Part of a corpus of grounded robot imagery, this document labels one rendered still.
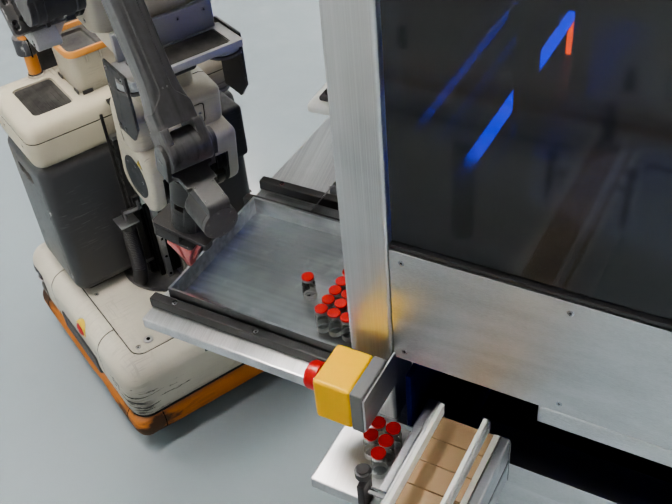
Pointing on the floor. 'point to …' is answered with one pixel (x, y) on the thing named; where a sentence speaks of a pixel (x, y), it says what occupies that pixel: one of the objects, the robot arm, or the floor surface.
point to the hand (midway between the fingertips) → (191, 259)
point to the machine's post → (362, 177)
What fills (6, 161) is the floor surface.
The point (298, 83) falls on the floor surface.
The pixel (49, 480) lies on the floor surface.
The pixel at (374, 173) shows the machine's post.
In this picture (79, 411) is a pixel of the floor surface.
